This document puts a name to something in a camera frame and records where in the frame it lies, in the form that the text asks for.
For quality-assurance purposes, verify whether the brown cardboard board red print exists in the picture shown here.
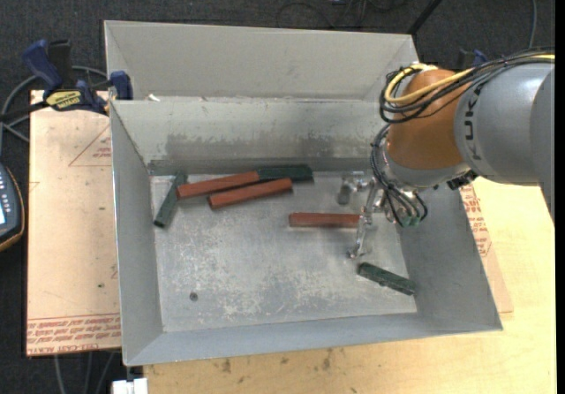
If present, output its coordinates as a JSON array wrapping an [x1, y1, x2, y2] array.
[[25, 88, 516, 359]]

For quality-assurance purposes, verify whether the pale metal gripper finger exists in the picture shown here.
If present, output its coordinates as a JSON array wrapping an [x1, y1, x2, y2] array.
[[337, 173, 373, 207], [347, 213, 374, 261]]

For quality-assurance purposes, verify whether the red-brown flat block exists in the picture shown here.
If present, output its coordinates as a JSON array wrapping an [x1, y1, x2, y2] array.
[[288, 211, 364, 230], [207, 177, 294, 211], [176, 170, 262, 201]]

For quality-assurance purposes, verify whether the grey metal bin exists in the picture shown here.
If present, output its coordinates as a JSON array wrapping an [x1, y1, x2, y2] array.
[[103, 19, 504, 367]]

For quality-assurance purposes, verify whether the dark green flat block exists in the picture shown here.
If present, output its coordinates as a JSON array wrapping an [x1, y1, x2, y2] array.
[[153, 170, 189, 229], [357, 261, 418, 297], [256, 163, 315, 184]]

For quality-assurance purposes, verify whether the black cylinder on white bracket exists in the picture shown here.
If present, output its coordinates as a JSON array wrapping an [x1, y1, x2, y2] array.
[[445, 170, 477, 191]]

